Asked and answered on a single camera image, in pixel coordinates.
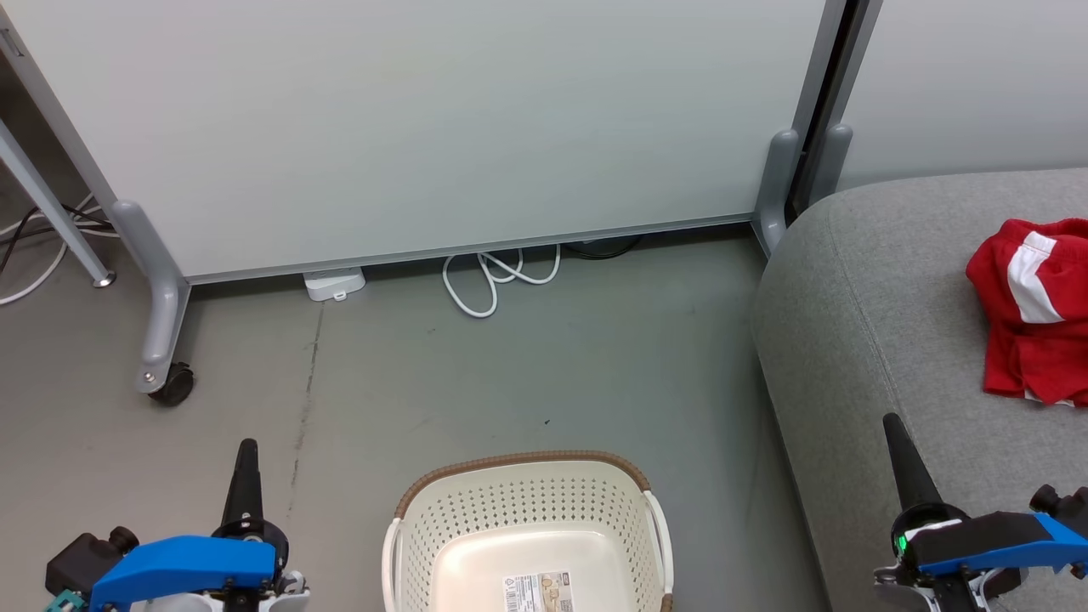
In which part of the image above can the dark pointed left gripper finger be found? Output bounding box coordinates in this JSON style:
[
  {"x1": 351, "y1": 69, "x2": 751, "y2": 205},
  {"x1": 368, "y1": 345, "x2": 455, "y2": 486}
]
[{"x1": 221, "y1": 439, "x2": 267, "y2": 538}]

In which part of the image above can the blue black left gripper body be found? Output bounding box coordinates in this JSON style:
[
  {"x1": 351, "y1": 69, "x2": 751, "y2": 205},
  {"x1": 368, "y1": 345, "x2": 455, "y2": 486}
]
[{"x1": 88, "y1": 517, "x2": 292, "y2": 612}]

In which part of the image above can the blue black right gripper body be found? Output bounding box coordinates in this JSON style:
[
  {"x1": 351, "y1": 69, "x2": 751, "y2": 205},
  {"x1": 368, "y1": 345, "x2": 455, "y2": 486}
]
[{"x1": 887, "y1": 500, "x2": 1088, "y2": 612}]

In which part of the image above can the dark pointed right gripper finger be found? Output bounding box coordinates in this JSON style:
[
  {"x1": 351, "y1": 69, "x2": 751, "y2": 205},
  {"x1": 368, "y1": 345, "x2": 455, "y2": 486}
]
[{"x1": 881, "y1": 412, "x2": 946, "y2": 514}]

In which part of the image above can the red white sports jersey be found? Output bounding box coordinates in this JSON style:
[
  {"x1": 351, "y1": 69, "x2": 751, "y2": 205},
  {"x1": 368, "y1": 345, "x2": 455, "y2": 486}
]
[{"x1": 965, "y1": 218, "x2": 1088, "y2": 408}]

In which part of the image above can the cream perforated laundry basket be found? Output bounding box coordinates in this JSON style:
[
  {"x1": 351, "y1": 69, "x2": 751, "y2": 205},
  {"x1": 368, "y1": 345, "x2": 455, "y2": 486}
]
[{"x1": 381, "y1": 450, "x2": 676, "y2": 612}]

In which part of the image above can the black caster wheel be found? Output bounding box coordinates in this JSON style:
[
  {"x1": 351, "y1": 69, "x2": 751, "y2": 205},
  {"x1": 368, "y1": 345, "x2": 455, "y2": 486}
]
[{"x1": 148, "y1": 361, "x2": 196, "y2": 408}]

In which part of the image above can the grey fabric sofa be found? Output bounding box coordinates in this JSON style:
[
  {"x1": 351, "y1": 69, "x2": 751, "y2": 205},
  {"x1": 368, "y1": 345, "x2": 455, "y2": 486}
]
[{"x1": 750, "y1": 167, "x2": 1088, "y2": 612}]

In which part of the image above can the grey partition foot with caster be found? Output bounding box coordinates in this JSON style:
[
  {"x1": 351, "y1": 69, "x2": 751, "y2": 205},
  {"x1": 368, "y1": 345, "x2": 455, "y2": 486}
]
[{"x1": 110, "y1": 199, "x2": 193, "y2": 397}]

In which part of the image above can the white power strip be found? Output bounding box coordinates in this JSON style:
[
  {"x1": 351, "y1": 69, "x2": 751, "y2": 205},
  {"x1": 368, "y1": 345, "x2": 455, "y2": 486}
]
[{"x1": 303, "y1": 266, "x2": 367, "y2": 303}]

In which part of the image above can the short grey partition foot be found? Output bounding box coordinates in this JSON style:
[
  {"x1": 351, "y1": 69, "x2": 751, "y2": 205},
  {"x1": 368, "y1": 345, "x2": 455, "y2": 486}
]
[
  {"x1": 806, "y1": 123, "x2": 854, "y2": 207},
  {"x1": 751, "y1": 127, "x2": 802, "y2": 258}
]

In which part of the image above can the grey metal table leg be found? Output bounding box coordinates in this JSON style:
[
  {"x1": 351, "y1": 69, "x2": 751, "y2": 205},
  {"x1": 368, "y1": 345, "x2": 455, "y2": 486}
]
[{"x1": 0, "y1": 117, "x2": 118, "y2": 289}]

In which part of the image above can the narrow white partition panel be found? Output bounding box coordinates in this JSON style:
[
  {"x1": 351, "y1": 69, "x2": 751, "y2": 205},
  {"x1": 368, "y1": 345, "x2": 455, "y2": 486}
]
[{"x1": 829, "y1": 0, "x2": 1088, "y2": 193}]

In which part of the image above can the wide white partition panel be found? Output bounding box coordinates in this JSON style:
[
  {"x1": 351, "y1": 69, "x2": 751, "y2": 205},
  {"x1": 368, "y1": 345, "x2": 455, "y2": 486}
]
[{"x1": 0, "y1": 0, "x2": 853, "y2": 286}]

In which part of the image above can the white floor cable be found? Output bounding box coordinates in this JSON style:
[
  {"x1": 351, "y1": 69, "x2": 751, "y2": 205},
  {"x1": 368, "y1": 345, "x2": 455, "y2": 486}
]
[{"x1": 0, "y1": 193, "x2": 117, "y2": 306}]

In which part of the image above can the looped white power cable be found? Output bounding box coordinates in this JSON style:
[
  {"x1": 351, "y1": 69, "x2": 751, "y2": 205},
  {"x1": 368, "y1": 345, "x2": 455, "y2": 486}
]
[{"x1": 441, "y1": 243, "x2": 563, "y2": 320}]

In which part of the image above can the black floor cable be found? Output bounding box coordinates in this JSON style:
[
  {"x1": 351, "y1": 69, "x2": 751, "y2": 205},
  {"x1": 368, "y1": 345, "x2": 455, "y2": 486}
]
[{"x1": 0, "y1": 205, "x2": 113, "y2": 275}]

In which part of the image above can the black cable under partition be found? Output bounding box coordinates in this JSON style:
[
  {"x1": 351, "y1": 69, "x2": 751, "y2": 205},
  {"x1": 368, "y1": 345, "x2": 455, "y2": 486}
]
[{"x1": 564, "y1": 235, "x2": 644, "y2": 261}]

